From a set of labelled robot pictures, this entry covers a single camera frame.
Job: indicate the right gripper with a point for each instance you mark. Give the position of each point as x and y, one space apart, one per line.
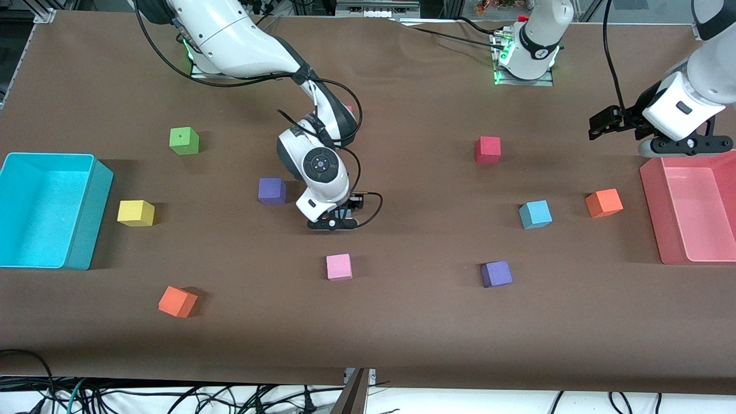
348 208

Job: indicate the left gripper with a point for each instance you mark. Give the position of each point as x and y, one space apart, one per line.
629 118

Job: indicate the light blue foam block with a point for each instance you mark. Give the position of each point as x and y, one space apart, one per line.
535 215

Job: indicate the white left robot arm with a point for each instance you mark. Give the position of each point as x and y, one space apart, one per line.
537 40

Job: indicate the pink foam block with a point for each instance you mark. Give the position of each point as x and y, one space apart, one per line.
339 267

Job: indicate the purple foam block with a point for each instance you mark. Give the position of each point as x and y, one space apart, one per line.
496 274
270 192

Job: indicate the orange foam block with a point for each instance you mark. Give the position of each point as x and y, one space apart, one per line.
604 203
177 302

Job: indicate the pink plastic bin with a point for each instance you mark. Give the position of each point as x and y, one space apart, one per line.
696 213

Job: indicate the brown table cover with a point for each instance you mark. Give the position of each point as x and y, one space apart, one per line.
402 322

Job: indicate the green foam block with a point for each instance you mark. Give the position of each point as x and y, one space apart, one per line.
184 142

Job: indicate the white power strip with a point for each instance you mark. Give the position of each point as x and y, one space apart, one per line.
368 12

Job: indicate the yellow foam block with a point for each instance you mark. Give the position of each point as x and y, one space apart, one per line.
135 213

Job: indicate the cyan plastic bin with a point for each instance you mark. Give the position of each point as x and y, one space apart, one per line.
40 218

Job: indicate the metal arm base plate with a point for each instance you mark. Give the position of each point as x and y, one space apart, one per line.
523 82
198 70

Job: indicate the silver metal bracket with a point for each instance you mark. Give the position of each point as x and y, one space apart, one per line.
371 375

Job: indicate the aluminium frame post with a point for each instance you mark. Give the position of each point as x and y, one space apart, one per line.
451 8

